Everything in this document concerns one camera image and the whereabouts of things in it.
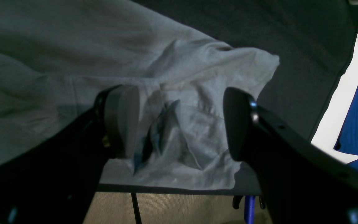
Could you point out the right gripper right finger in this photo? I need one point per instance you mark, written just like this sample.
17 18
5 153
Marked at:
299 183

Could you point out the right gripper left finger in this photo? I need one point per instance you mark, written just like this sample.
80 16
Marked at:
55 182

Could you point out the grey T-shirt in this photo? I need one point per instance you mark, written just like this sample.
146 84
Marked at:
56 55

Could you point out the black table leg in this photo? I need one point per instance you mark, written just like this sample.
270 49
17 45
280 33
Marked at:
135 205

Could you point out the black tablecloth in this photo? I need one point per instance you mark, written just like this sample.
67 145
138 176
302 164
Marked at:
314 40

